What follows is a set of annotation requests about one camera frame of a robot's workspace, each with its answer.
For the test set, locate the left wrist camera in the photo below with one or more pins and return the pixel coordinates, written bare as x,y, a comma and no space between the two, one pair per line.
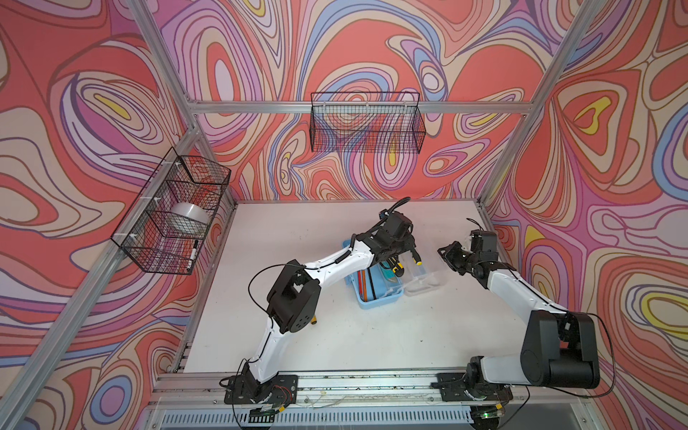
397,225

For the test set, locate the blue plastic toolbox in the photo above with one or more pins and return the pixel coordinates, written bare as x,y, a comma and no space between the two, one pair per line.
417,280

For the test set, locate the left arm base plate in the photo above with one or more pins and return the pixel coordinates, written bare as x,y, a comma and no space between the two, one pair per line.
281,390

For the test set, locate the yellow black utility knife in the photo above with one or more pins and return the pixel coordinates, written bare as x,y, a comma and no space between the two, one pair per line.
396,267

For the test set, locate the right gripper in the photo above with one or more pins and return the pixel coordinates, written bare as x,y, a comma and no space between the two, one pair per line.
448,255

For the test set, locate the left wire basket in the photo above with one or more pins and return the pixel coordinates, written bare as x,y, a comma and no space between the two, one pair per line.
144,235

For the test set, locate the wire basket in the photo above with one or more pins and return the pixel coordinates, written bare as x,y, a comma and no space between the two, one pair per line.
366,122
144,235

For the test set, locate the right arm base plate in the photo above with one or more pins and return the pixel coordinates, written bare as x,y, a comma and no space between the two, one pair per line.
460,387

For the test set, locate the silver tape roll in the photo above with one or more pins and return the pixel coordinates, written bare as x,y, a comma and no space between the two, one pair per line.
189,220

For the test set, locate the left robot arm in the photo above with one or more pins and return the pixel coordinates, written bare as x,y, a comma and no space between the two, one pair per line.
292,300

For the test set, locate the back wire basket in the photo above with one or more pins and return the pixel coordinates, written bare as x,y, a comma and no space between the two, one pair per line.
366,122

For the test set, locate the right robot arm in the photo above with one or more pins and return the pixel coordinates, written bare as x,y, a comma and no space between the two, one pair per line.
559,349

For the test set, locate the black marker in basket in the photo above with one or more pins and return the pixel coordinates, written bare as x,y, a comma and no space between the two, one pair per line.
192,258

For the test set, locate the black yellow screwdriver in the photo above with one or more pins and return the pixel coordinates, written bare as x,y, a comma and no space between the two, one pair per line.
416,257

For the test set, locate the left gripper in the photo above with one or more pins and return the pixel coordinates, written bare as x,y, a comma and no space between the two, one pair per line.
410,243

